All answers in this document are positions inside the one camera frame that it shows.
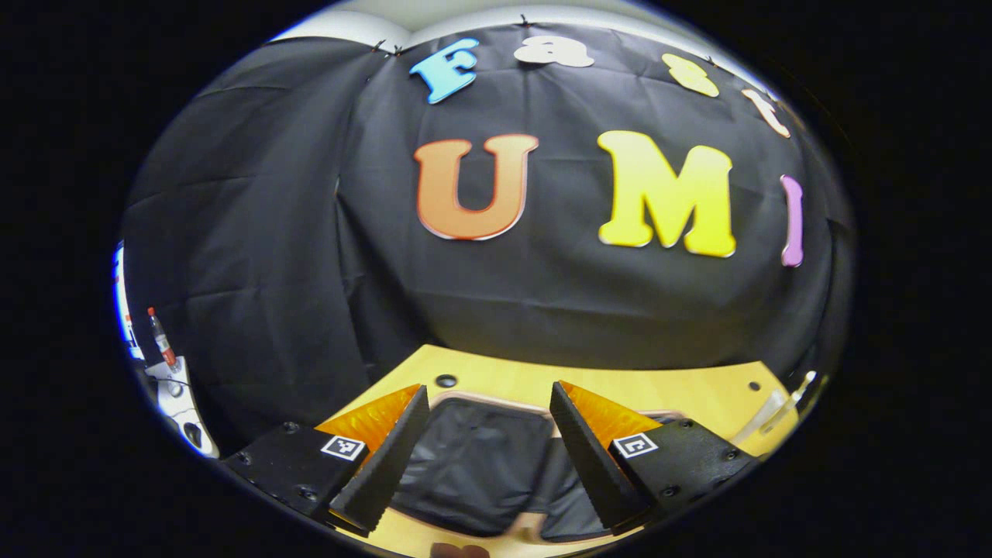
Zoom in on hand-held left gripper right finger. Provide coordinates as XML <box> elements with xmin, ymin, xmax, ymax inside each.
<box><xmin>549</xmin><ymin>380</ymin><xmax>760</xmax><ymax>536</ymax></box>

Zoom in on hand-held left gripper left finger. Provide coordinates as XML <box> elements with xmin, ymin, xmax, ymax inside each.
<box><xmin>221</xmin><ymin>384</ymin><xmax>431</xmax><ymax>537</ymax></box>

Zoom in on beige suitcase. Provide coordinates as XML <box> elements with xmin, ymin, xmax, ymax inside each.
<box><xmin>387</xmin><ymin>390</ymin><xmax>687</xmax><ymax>543</ymax></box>

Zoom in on clear pump bottle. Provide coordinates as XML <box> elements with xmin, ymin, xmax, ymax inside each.
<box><xmin>732</xmin><ymin>370</ymin><xmax>818</xmax><ymax>449</ymax></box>

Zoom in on white plastic device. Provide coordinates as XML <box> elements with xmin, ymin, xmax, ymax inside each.
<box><xmin>147</xmin><ymin>356</ymin><xmax>222</xmax><ymax>460</ymax></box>

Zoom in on red marker pen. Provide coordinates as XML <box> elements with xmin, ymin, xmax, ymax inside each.
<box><xmin>147</xmin><ymin>308</ymin><xmax>177</xmax><ymax>369</ymax></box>

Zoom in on blue and white board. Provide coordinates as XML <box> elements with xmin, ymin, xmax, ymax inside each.
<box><xmin>112</xmin><ymin>240</ymin><xmax>145</xmax><ymax>361</ymax></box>

